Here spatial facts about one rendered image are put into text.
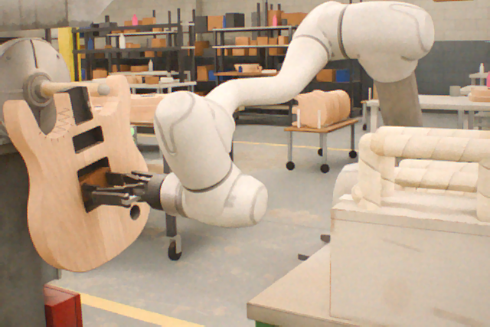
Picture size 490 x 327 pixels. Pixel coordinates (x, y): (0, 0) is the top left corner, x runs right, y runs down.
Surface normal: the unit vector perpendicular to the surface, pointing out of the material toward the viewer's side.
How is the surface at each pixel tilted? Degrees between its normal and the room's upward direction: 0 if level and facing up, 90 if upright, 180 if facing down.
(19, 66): 84
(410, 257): 90
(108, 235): 88
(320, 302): 0
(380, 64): 129
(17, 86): 89
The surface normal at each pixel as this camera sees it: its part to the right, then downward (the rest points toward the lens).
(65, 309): 0.86, 0.06
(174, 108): -0.39, -0.62
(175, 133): -0.15, 0.39
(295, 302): -0.02, -0.99
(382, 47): -0.43, 0.62
